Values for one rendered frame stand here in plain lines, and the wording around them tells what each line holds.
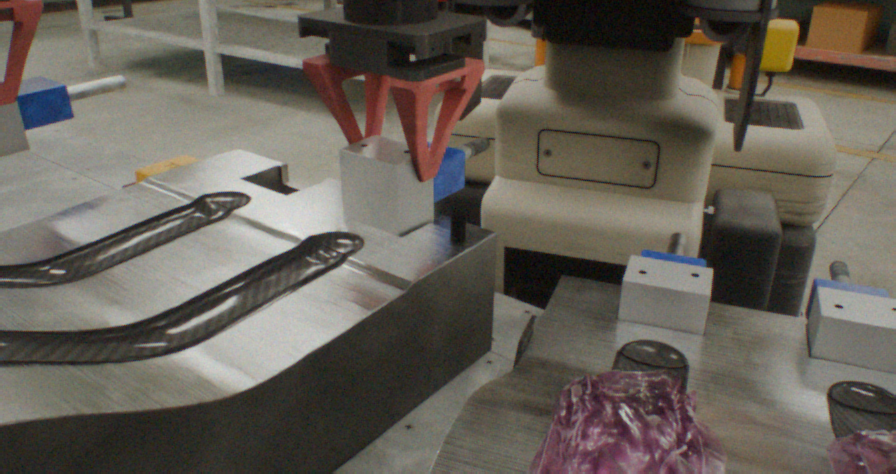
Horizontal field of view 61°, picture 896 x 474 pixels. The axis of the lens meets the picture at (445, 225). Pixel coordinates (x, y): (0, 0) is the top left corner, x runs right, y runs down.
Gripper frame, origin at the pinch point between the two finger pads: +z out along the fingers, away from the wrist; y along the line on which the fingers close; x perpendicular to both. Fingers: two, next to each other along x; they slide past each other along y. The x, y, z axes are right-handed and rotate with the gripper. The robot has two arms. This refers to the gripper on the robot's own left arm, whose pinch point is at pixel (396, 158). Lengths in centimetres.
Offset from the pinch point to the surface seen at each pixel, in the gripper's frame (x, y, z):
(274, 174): 0.4, -13.4, 4.5
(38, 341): -23.5, -1.0, 2.1
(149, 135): 142, -284, 96
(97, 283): -17.5, -7.4, 4.0
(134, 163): 6.3, -45.6, 12.9
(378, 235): -3.5, 1.4, 3.8
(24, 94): -10.9, -27.0, -2.2
